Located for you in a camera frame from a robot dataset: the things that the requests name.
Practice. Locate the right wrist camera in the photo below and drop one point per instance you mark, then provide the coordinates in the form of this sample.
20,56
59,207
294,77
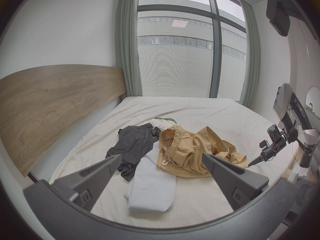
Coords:
263,144

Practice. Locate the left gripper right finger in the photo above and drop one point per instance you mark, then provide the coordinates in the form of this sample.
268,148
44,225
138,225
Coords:
230,179

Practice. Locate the green garment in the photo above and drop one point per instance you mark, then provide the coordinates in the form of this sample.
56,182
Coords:
167,120

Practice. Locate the window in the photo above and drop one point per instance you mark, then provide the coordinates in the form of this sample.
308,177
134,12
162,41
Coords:
175,59

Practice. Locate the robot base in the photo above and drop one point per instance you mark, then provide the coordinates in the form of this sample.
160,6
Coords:
300,173

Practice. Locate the bed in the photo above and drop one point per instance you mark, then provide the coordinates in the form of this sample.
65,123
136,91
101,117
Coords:
205,114

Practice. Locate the pale grey garment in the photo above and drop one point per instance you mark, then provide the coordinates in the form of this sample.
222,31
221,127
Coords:
152,186

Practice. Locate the blue-green curtain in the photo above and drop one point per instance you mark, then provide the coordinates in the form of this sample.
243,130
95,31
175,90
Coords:
127,46
251,59

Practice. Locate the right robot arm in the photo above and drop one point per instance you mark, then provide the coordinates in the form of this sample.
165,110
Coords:
283,101

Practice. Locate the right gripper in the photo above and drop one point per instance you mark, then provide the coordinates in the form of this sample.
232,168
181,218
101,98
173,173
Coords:
273,150

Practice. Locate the tan shorts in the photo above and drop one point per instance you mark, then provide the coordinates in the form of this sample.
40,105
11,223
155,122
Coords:
200,146

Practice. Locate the white garment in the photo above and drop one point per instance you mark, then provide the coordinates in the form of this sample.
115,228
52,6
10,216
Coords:
160,125

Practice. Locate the black garment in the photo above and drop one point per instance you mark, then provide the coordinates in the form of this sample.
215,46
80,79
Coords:
135,144

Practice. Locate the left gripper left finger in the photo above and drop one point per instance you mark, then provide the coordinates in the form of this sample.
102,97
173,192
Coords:
95,179

